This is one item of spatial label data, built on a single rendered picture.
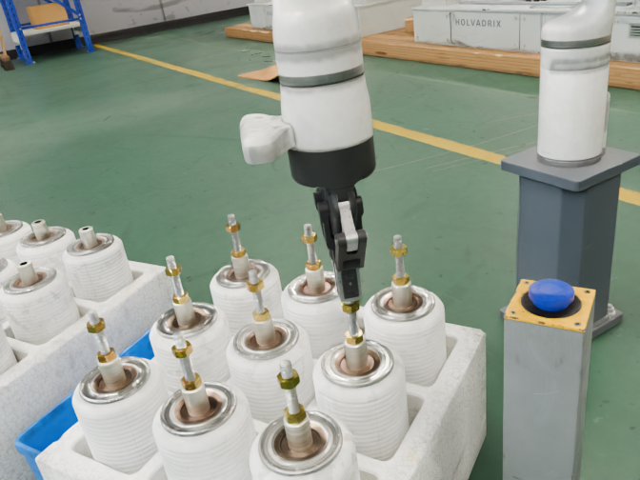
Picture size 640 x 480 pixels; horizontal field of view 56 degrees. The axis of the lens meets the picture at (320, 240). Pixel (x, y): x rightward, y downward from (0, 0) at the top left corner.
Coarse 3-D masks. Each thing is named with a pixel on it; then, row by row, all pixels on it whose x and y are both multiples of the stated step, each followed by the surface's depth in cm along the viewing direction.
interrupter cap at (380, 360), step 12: (336, 348) 64; (372, 348) 64; (384, 348) 63; (324, 360) 63; (336, 360) 63; (372, 360) 62; (384, 360) 62; (324, 372) 61; (336, 372) 61; (348, 372) 61; (360, 372) 61; (372, 372) 60; (384, 372) 60; (336, 384) 59; (348, 384) 59; (360, 384) 59; (372, 384) 59
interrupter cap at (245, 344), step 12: (252, 324) 71; (276, 324) 70; (288, 324) 70; (240, 336) 69; (252, 336) 69; (276, 336) 68; (288, 336) 67; (240, 348) 67; (252, 348) 67; (264, 348) 67; (276, 348) 66; (288, 348) 65
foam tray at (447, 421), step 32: (448, 352) 77; (480, 352) 75; (448, 384) 68; (480, 384) 77; (416, 416) 64; (448, 416) 66; (480, 416) 79; (64, 448) 67; (416, 448) 60; (448, 448) 67; (480, 448) 81
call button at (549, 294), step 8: (544, 280) 57; (552, 280) 57; (560, 280) 57; (536, 288) 56; (544, 288) 56; (552, 288) 56; (560, 288) 56; (568, 288) 56; (536, 296) 55; (544, 296) 55; (552, 296) 55; (560, 296) 54; (568, 296) 54; (536, 304) 56; (544, 304) 55; (552, 304) 54; (560, 304) 54; (568, 304) 55
